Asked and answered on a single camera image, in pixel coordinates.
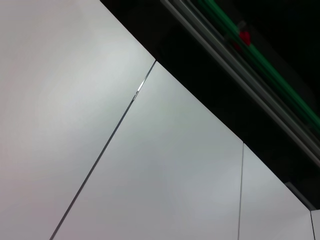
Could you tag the red pipe fitting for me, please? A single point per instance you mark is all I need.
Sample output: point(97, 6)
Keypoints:
point(245, 37)

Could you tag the green ceiling pipe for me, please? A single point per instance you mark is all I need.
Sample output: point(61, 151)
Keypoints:
point(275, 72)

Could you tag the gray ceiling rail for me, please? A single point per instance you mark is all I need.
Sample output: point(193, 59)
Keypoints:
point(250, 80)

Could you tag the gray wall trim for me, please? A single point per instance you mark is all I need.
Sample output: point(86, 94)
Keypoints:
point(300, 197)

